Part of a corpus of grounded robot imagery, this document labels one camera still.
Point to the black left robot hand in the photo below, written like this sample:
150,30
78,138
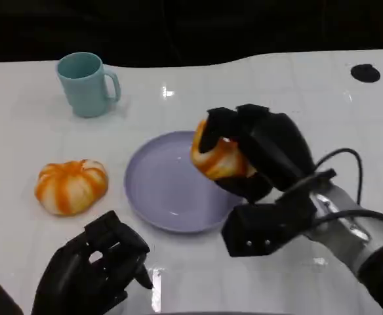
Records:
86,275

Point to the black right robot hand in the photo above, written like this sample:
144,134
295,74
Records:
276,151

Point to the orange white toy bread roll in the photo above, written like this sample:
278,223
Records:
221,160
70,187

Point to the lilac plate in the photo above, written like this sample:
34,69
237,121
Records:
165,183

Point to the black table grommet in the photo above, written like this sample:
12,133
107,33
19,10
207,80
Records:
365,73

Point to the pale green mug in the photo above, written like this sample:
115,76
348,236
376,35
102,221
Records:
83,92

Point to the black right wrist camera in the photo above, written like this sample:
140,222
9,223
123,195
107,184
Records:
263,226

